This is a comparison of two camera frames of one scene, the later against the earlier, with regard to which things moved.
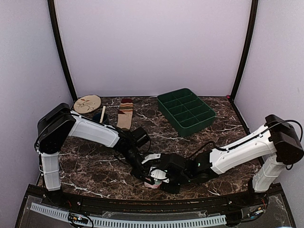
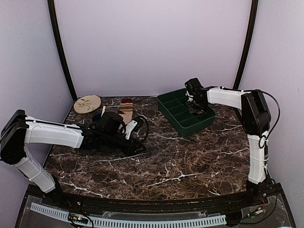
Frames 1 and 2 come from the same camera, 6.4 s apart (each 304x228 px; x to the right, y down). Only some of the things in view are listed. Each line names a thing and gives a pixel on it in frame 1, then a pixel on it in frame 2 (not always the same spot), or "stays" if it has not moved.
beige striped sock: [125, 114] stays
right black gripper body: [174, 190] to [195, 108]
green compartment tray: [185, 110] stays
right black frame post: [255, 4] stays
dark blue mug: [97, 117] stays
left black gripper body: [136, 172] to [127, 150]
